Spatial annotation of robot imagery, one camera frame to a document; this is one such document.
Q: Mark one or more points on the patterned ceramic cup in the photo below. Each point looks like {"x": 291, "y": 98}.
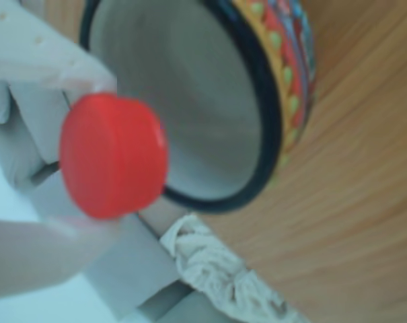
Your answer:
{"x": 196, "y": 101}

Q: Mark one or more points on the beige sofa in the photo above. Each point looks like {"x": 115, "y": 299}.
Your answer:
{"x": 132, "y": 269}

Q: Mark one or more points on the white knitted blanket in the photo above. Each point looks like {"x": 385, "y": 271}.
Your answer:
{"x": 216, "y": 266}

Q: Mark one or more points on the red bottle cap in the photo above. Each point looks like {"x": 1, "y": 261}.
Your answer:
{"x": 112, "y": 158}

